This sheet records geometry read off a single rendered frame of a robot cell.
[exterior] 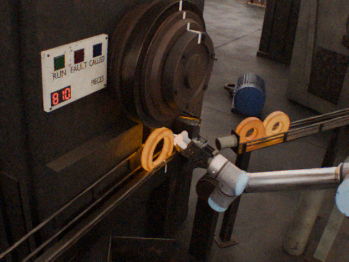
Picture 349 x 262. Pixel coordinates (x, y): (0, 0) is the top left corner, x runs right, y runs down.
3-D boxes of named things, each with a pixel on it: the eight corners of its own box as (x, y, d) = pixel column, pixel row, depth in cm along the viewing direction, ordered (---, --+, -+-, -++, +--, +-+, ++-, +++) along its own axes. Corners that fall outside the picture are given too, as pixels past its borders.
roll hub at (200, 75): (157, 117, 131) (164, 37, 118) (198, 93, 152) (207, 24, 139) (172, 123, 129) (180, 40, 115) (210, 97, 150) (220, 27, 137)
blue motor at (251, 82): (229, 117, 358) (235, 83, 342) (234, 95, 408) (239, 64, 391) (261, 123, 354) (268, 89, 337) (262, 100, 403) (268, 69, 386)
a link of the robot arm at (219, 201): (232, 204, 170) (244, 187, 163) (219, 217, 162) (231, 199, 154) (215, 191, 173) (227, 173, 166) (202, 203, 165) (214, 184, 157)
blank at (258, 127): (235, 120, 180) (239, 123, 177) (262, 113, 185) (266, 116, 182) (232, 148, 188) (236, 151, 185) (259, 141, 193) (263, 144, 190)
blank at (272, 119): (262, 114, 185) (266, 117, 182) (287, 108, 190) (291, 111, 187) (259, 141, 193) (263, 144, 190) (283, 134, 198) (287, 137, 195)
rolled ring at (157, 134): (176, 122, 158) (169, 120, 159) (149, 140, 144) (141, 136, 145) (172, 161, 166) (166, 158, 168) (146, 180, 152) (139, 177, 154)
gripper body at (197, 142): (198, 132, 162) (221, 150, 159) (190, 147, 167) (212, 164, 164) (189, 140, 157) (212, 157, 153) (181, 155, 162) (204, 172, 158)
